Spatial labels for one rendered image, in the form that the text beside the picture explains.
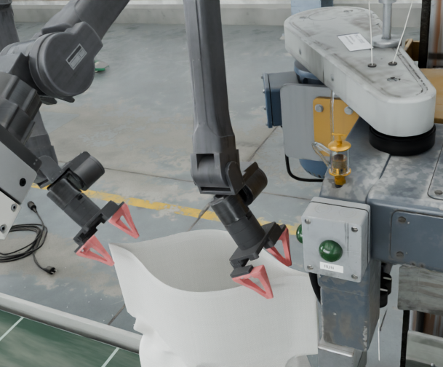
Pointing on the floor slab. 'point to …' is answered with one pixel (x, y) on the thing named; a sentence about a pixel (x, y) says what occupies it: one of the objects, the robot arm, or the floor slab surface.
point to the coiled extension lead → (23, 247)
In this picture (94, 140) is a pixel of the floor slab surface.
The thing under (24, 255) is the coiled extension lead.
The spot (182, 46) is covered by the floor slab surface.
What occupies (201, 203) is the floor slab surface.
